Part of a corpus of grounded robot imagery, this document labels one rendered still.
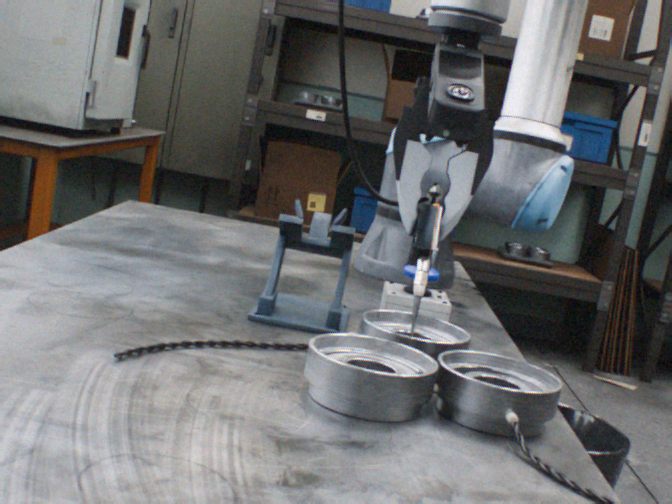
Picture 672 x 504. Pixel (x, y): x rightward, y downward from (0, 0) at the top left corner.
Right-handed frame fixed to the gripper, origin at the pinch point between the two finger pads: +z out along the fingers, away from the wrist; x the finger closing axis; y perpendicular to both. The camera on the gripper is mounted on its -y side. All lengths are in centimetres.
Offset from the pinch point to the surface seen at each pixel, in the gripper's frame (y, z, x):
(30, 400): -30.5, 13.1, 25.3
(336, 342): -12.3, 9.8, 6.2
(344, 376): -20.9, 9.9, 5.0
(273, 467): -32.8, 13.1, 8.3
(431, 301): 7.6, 8.7, -2.5
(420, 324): 1.6, 10.0, -1.4
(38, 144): 168, 17, 107
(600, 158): 345, -9, -96
